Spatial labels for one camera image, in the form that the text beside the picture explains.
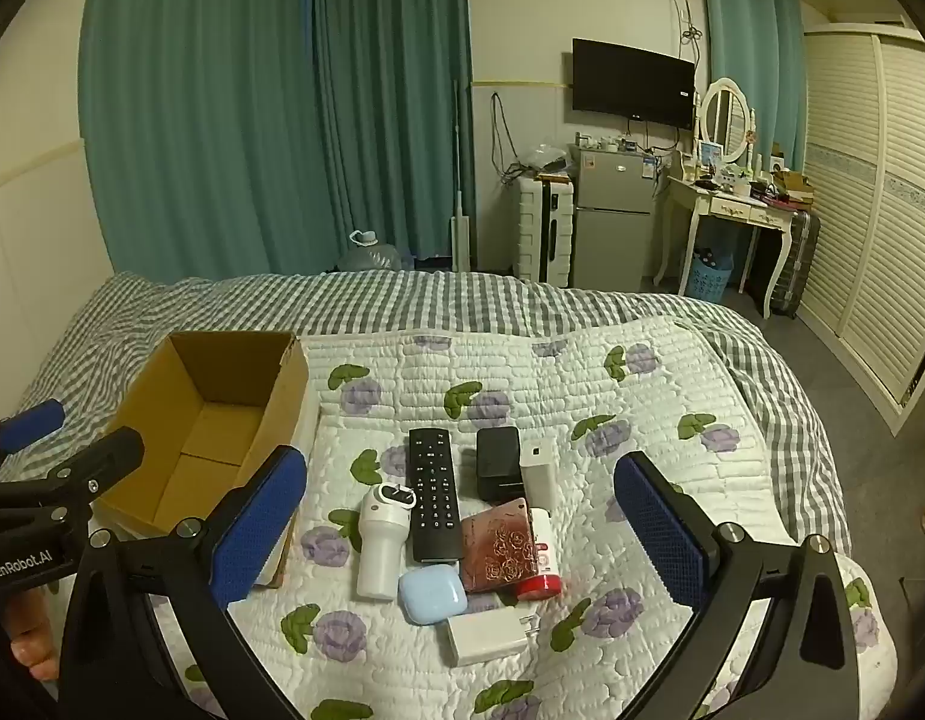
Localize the white handheld bottle device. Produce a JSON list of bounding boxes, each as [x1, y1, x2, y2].
[[355, 484, 418, 601]]

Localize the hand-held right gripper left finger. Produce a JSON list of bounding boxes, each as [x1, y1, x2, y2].
[[57, 444, 309, 720]]

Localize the person's left hand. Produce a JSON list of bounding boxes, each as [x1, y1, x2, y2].
[[8, 591, 62, 683]]

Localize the small white box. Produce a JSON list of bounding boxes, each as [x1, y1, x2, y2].
[[519, 436, 561, 515]]

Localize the white louvred wardrobe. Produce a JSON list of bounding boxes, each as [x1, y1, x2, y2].
[[796, 21, 925, 412]]

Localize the grey small refrigerator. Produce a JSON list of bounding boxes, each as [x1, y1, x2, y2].
[[571, 146, 658, 290]]

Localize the white charger plug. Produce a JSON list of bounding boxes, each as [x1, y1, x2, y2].
[[445, 604, 542, 667]]

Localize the light blue earbuds case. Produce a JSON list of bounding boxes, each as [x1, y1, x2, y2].
[[398, 564, 467, 625]]

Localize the blue plastic basket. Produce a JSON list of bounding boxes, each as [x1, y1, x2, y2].
[[687, 247, 735, 302]]

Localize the small black box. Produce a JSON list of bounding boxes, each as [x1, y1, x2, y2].
[[475, 426, 527, 505]]

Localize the black wall television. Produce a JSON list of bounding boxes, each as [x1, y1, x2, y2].
[[571, 37, 696, 131]]

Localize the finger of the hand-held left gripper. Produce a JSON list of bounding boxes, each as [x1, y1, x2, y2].
[[0, 399, 67, 467], [0, 426, 146, 541]]

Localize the pink floral patterned case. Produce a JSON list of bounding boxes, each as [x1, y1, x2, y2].
[[460, 496, 538, 593]]

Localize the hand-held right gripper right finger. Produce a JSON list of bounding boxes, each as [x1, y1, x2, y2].
[[613, 451, 861, 720]]

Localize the brown cardboard box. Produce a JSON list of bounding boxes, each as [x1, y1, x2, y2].
[[94, 330, 311, 590]]

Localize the dark suitcase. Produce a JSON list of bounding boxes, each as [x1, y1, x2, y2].
[[766, 206, 822, 319]]

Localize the brown boxes on dressing table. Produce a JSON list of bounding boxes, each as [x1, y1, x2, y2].
[[771, 169, 818, 212]]

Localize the hanging black cable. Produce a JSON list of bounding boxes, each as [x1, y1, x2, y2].
[[489, 91, 519, 185]]

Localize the white floral quilt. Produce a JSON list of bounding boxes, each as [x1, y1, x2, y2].
[[151, 315, 900, 720]]

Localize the white flat mop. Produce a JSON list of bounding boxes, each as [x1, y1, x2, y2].
[[450, 79, 472, 272]]

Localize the white dressing table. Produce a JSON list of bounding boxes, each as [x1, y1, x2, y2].
[[653, 165, 797, 320]]

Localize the white ribbed suitcase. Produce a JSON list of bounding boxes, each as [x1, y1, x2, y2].
[[516, 174, 577, 286]]

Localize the clear water jug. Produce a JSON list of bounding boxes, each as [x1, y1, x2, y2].
[[334, 229, 405, 273]]

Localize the grey checked bedsheet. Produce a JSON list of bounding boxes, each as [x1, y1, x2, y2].
[[0, 270, 854, 557]]

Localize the black remote control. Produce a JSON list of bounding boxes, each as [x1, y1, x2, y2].
[[408, 427, 465, 563]]

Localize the teal curtain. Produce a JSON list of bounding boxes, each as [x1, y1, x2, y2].
[[78, 0, 339, 280], [698, 0, 809, 170], [312, 0, 476, 260]]

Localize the white oval vanity mirror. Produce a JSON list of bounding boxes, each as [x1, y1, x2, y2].
[[698, 77, 756, 166]]

